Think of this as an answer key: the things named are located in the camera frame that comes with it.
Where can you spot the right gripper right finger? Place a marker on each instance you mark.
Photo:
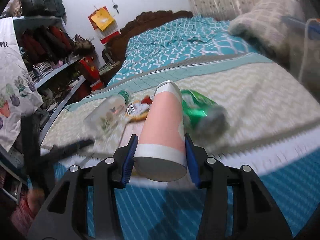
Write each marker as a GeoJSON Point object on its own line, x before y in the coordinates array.
{"type": "Point", "coordinates": [237, 205]}

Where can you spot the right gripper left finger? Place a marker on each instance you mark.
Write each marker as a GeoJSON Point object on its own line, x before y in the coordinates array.
{"type": "Point", "coordinates": [64, 213]}

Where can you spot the clear plastic bottle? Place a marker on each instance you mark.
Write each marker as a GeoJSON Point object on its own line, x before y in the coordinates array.
{"type": "Point", "coordinates": [109, 117]}

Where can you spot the green crushed can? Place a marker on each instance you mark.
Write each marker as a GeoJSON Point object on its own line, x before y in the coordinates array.
{"type": "Point", "coordinates": [202, 115]}

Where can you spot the pink paper cup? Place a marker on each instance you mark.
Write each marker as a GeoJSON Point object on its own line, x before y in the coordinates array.
{"type": "Point", "coordinates": [160, 154]}

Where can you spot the white floral hanging cloth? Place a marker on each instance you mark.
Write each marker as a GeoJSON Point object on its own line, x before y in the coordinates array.
{"type": "Point", "coordinates": [18, 93]}

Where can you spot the patterned blue bed cover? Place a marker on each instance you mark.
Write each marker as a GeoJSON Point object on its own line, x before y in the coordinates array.
{"type": "Point", "coordinates": [272, 120]}

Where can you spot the metal storage shelf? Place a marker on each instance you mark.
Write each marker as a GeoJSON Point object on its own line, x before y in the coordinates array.
{"type": "Point", "coordinates": [20, 25]}

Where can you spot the red gift box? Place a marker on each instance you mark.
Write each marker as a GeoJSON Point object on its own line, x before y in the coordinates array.
{"type": "Point", "coordinates": [90, 73]}

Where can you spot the orange snack wrapper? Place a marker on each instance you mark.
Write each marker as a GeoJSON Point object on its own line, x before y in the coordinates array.
{"type": "Point", "coordinates": [138, 110]}

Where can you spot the brown handbag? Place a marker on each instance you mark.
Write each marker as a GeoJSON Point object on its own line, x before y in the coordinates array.
{"type": "Point", "coordinates": [82, 47]}

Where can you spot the carved wooden headboard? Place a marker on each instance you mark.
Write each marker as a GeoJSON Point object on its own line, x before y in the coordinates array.
{"type": "Point", "coordinates": [116, 46]}

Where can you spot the black bag on shelf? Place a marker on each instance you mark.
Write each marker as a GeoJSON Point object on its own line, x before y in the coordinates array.
{"type": "Point", "coordinates": [33, 7]}

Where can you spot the hanging keys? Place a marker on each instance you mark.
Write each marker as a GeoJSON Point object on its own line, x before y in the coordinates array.
{"type": "Point", "coordinates": [115, 6]}

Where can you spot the checkered grey pillow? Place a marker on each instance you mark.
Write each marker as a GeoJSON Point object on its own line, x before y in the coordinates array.
{"type": "Point", "coordinates": [264, 23]}

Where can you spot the clear storage bin blue handle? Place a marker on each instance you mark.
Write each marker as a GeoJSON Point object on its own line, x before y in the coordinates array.
{"type": "Point", "coordinates": [303, 41]}

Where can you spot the yellow red wall calendar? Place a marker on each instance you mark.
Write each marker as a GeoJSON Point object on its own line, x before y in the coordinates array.
{"type": "Point", "coordinates": [104, 25]}

